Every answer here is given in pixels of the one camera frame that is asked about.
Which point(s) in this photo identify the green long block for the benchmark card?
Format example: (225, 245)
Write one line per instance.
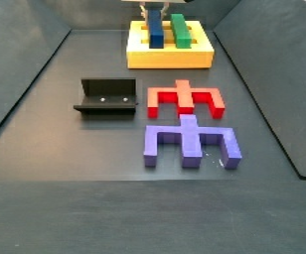
(183, 38)

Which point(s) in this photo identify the purple comb-shaped block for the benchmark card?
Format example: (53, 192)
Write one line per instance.
(192, 137)

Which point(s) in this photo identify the yellow slotted board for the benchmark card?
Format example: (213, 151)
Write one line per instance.
(169, 57)

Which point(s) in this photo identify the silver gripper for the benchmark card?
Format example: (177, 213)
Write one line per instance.
(164, 10)

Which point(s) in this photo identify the blue long block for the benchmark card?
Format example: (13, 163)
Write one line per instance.
(156, 31)

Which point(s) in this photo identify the red comb-shaped block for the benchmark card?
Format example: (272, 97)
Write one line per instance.
(185, 96)

